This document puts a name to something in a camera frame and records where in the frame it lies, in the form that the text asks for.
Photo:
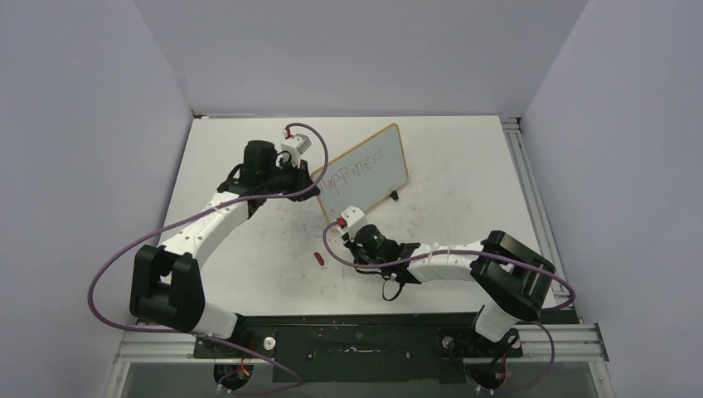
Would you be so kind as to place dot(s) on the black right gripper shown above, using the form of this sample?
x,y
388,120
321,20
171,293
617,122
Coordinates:
x,y
353,247

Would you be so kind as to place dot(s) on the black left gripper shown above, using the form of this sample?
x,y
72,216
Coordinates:
x,y
301,177

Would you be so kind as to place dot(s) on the red marker cap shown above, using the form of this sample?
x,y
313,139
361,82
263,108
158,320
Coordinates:
x,y
319,258

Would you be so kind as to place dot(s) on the yellow framed whiteboard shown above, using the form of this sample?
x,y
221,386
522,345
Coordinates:
x,y
364,175

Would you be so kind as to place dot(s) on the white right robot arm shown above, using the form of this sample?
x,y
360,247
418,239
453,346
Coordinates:
x,y
515,277

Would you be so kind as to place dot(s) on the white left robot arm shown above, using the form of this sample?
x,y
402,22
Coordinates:
x,y
166,287

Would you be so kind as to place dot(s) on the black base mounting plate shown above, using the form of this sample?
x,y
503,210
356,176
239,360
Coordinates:
x,y
368,348

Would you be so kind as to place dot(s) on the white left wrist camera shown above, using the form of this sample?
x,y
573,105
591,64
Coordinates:
x,y
295,145

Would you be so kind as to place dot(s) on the aluminium rail right side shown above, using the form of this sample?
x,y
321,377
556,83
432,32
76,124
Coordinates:
x,y
539,219

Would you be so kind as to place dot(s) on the aluminium rail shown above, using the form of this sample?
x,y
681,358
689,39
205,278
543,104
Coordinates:
x,y
539,219
573,343

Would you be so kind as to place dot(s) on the aluminium rail front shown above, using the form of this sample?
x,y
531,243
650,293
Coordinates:
x,y
573,343

